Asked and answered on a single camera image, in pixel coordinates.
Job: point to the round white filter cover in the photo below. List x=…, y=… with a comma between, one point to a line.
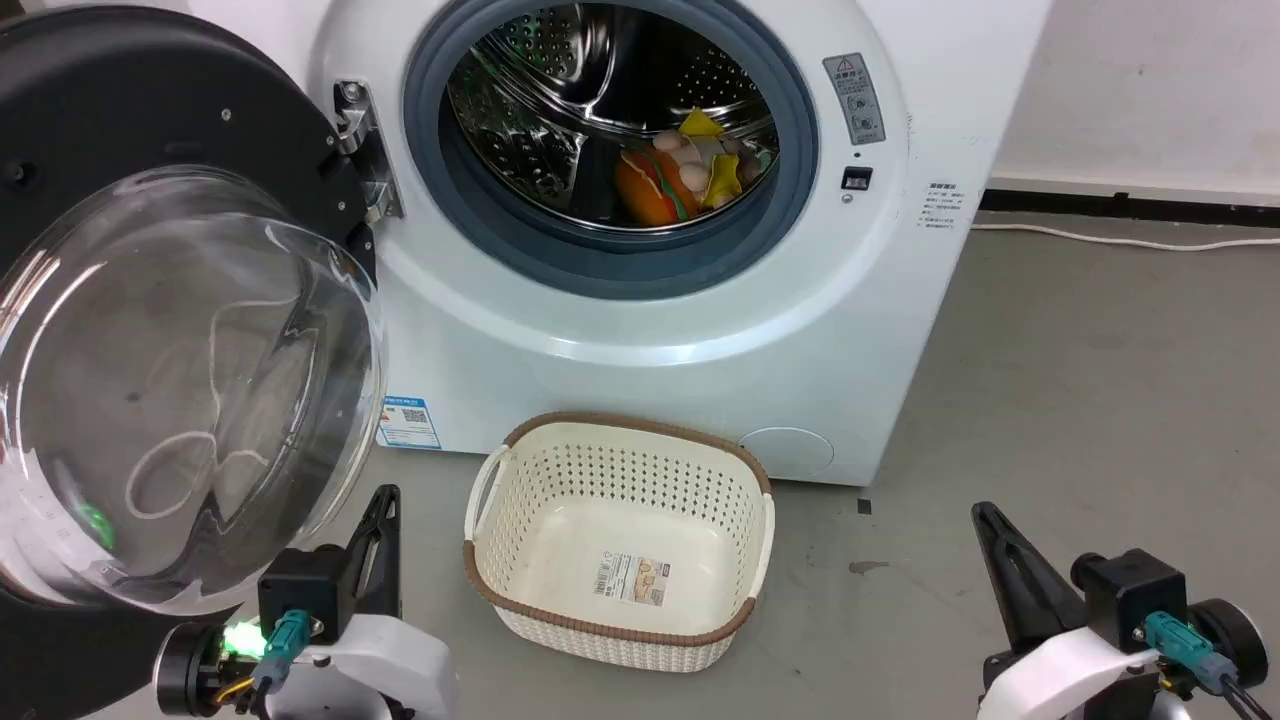
x=788, y=452

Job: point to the paper label in basket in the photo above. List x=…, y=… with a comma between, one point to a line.
x=633, y=580

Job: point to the orange burger plush toy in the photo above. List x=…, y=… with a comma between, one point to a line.
x=652, y=190

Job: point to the grey warning sticker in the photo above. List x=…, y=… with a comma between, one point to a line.
x=855, y=98

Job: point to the black door latch slot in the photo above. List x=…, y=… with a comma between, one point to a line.
x=856, y=179

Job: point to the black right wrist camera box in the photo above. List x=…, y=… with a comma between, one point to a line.
x=1135, y=600

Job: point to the stainless steel perforated drum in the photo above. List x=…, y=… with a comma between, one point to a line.
x=540, y=110

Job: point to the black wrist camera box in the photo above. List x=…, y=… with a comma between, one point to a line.
x=1135, y=600
x=303, y=592

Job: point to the white text sticker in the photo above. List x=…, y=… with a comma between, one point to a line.
x=940, y=207

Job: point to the metal door hinge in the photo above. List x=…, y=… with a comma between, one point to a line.
x=362, y=150

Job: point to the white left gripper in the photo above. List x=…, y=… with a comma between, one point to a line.
x=385, y=665

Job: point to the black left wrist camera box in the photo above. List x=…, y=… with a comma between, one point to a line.
x=303, y=592

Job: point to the black baseboard strip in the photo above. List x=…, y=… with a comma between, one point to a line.
x=1130, y=207

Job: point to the blue energy label sticker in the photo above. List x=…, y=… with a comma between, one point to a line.
x=407, y=422

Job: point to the cream laundry basket brown rim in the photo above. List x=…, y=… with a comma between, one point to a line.
x=620, y=545

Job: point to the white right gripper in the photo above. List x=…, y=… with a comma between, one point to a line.
x=1070, y=680

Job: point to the white front-load washing machine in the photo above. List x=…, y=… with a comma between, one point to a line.
x=620, y=370

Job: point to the black washer door glass bowl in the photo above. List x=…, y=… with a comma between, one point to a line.
x=150, y=380

